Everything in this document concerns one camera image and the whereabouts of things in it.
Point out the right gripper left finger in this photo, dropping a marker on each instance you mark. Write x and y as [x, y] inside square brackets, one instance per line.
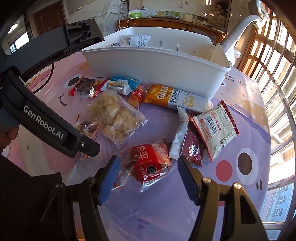
[58, 222]

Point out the red label clear snack bag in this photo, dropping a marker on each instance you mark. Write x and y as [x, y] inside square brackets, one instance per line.
[145, 163]

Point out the clear bag dark nut snack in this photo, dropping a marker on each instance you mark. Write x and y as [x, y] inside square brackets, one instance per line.
[87, 128]

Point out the clear bag popcorn chunks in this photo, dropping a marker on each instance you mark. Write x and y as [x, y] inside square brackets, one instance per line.
[115, 117]

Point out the dark red snowflake packet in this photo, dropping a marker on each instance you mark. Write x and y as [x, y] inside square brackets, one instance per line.
[192, 147]

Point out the beige red barcode packet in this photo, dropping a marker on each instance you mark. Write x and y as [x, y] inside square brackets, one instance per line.
[216, 128]

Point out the white slim snack packet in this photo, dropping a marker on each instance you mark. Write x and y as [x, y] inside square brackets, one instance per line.
[178, 141]

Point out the orange white oats bar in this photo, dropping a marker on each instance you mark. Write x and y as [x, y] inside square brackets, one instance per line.
[173, 98]

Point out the silver white snack bag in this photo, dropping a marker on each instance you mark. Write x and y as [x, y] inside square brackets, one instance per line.
[138, 40]

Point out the person's hand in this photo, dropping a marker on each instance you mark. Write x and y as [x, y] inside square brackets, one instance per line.
[6, 138]

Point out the red packet dark raisins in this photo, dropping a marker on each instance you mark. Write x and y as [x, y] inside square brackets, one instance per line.
[88, 87]

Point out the small orange candy packet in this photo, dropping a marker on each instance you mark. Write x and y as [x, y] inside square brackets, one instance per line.
[137, 95]

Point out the blue white snack packet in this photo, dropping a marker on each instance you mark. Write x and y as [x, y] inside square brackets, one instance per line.
[121, 85]

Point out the white lace curtain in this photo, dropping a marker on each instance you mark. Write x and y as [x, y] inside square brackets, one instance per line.
[105, 13]

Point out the green tissue box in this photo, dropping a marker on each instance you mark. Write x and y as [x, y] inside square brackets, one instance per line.
[136, 13]

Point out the white plastic storage bin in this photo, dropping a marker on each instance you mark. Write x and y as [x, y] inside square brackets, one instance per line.
[176, 58]

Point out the metal window guard bars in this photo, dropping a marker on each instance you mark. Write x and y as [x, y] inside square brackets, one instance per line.
[270, 61]

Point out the grey mesh office chair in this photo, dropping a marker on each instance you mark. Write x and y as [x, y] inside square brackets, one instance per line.
[258, 17]

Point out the wooden desk with drawers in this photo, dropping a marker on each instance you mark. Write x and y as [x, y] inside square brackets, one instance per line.
[171, 23]

